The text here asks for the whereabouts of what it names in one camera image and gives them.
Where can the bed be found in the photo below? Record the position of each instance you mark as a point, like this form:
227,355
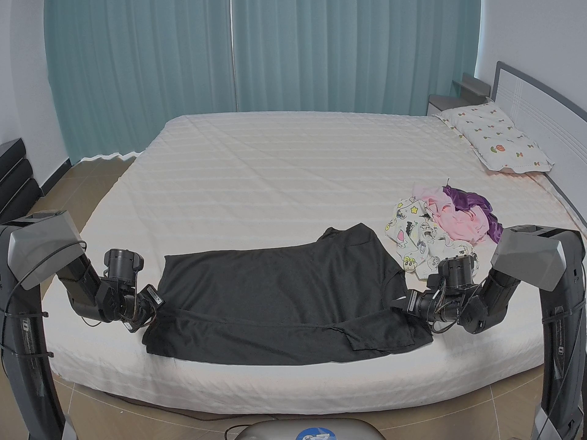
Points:
275,177

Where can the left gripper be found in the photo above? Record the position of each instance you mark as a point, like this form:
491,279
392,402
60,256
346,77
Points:
146,305

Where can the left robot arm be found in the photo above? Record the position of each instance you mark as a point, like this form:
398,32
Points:
41,245

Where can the white printed garment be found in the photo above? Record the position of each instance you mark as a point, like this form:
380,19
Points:
412,232

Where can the purple garment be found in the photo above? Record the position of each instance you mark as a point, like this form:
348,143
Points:
467,200

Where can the pink garment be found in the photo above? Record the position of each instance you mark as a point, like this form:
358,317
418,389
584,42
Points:
458,222

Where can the black T-shirt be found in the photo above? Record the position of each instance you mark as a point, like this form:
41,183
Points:
275,300

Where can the grey bedside table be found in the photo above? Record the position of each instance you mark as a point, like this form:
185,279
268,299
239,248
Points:
447,101

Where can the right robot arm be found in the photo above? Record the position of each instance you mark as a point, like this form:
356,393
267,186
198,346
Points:
532,255

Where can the white printed pillow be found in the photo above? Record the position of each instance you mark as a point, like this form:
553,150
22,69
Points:
495,135

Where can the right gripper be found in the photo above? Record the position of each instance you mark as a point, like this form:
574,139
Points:
419,305

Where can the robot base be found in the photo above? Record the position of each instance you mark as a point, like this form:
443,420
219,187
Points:
275,431

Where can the black chest of drawers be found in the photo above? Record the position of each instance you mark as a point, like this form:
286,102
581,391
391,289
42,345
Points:
16,177

